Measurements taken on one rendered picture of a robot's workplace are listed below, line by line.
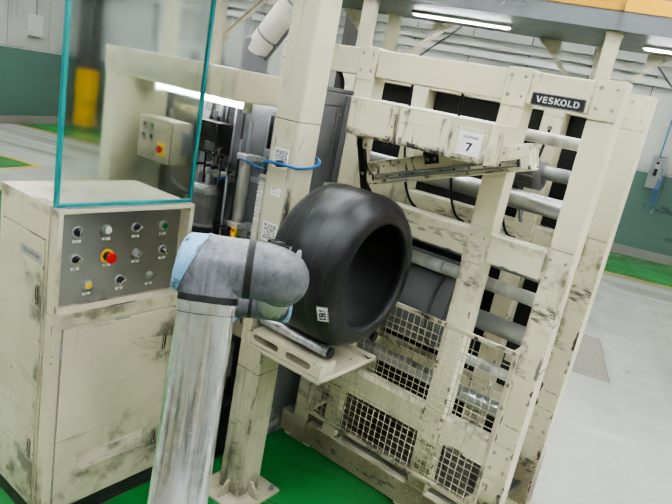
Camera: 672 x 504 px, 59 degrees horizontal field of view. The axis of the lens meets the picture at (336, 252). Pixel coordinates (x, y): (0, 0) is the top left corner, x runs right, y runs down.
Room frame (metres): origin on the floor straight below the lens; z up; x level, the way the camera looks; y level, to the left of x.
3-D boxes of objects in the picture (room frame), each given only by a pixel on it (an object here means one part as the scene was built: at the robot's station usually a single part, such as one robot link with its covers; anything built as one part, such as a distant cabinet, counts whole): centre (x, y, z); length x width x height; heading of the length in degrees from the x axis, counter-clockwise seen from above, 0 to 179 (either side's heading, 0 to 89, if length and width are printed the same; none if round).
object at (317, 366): (2.05, 0.09, 0.84); 0.36 x 0.09 x 0.06; 55
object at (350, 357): (2.17, 0.01, 0.80); 0.37 x 0.36 x 0.02; 145
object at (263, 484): (2.30, 0.23, 0.02); 0.27 x 0.27 x 0.04; 55
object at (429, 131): (2.34, -0.26, 1.71); 0.61 x 0.25 x 0.15; 55
